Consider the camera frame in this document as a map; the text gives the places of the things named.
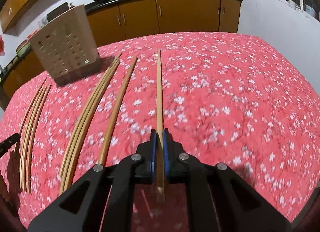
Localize red floral tablecloth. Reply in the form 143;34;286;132
1;32;319;226

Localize beige perforated utensil holder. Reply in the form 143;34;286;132
29;5;101;86

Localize green bowl with red lid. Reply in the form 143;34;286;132
16;39;30;57

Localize brown lower kitchen cabinets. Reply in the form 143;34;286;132
1;0;243;107

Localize single wooden chopstick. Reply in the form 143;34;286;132
98;56;138;166

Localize dark cutting board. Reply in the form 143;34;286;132
47;2;69;23

